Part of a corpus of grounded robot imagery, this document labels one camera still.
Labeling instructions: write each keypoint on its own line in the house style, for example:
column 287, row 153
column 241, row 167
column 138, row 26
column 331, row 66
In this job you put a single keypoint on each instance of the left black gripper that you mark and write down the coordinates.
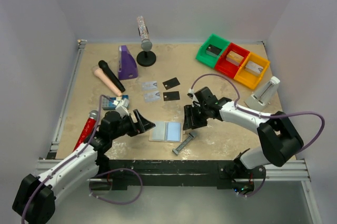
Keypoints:
column 134, row 125

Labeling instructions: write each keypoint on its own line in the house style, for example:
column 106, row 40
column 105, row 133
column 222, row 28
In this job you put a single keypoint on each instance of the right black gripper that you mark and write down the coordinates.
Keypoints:
column 193, row 115

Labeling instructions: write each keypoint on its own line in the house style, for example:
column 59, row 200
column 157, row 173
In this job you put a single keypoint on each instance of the white gold credit card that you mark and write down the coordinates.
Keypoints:
column 152, row 96

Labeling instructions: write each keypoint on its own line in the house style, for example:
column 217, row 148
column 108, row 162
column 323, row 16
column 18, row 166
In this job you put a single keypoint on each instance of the black credit card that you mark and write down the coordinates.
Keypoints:
column 171, row 83
column 171, row 96

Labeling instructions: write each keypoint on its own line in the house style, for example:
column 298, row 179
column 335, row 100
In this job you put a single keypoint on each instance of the silver credit card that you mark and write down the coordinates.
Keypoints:
column 150, row 85

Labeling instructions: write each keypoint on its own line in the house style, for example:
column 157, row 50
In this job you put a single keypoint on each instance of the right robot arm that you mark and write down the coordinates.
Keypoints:
column 279, row 140

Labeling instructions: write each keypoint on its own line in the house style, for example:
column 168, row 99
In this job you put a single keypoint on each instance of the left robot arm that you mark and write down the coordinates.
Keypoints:
column 38, row 196

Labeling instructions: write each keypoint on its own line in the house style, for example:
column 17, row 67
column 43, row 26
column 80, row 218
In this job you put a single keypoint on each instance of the purple wedge holder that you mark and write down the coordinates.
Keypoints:
column 127, row 68

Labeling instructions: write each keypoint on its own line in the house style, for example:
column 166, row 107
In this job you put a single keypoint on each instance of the black card in green bin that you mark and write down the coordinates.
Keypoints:
column 213, row 51

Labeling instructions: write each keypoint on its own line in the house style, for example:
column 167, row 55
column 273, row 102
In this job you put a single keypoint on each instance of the tan card in red bin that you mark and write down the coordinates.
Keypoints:
column 234, row 58

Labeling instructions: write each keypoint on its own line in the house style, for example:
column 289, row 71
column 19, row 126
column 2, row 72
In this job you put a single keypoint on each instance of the white card in yellow bin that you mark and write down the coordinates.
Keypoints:
column 254, row 68

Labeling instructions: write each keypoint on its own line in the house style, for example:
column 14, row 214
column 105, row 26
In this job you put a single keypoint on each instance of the grey truss bar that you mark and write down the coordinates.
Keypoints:
column 189, row 138

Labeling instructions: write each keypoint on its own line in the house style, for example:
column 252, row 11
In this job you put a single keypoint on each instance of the blue toy brick block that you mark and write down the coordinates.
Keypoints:
column 110, row 103

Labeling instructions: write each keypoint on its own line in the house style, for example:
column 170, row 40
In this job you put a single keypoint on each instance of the red glitter microphone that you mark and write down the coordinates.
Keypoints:
column 88, row 129

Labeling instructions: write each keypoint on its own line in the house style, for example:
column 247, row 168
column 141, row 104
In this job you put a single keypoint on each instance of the black round stand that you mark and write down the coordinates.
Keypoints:
column 146, row 59

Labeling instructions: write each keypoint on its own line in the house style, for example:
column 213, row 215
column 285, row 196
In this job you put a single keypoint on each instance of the red storage bin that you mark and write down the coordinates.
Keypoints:
column 226, row 68

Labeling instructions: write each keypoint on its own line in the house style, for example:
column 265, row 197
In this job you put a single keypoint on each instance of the green storage bin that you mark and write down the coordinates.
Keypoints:
column 217, row 41

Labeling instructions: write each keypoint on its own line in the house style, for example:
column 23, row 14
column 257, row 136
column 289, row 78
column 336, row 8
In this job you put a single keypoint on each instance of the beige microphone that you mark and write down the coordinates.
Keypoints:
column 98, row 72

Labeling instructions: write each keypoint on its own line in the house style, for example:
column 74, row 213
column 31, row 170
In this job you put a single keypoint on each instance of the yellow storage bin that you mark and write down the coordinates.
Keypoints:
column 249, row 80

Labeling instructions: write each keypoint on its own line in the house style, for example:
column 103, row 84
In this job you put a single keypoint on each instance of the white grey stand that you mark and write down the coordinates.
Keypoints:
column 260, row 99

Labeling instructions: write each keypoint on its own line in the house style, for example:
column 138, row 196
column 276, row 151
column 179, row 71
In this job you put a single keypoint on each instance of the glitter microphone on stand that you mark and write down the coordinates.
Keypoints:
column 146, row 44

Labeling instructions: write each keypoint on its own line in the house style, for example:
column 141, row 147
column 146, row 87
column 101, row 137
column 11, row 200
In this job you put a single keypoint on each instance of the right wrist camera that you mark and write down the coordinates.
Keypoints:
column 193, row 98

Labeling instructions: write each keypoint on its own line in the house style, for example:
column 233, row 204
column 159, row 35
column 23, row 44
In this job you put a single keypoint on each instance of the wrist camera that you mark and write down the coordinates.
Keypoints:
column 193, row 98
column 121, row 107

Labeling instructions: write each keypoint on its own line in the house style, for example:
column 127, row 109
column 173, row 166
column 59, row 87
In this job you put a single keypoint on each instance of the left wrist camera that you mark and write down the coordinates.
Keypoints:
column 121, row 107

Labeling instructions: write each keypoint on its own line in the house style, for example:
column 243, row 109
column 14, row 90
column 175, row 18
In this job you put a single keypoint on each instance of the black base frame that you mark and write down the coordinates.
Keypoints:
column 176, row 173

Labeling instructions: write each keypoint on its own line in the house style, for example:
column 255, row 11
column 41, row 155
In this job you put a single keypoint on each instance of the aluminium frame rail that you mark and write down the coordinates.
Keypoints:
column 56, row 138

